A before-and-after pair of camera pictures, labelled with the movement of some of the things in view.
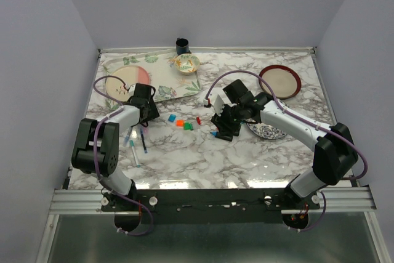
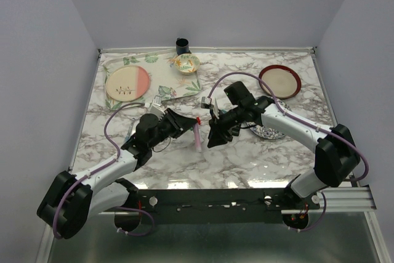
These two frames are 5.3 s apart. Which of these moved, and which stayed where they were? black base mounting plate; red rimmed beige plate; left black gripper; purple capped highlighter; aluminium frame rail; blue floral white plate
Moved: purple capped highlighter; left black gripper
Stayed: black base mounting plate; blue floral white plate; aluminium frame rail; red rimmed beige plate
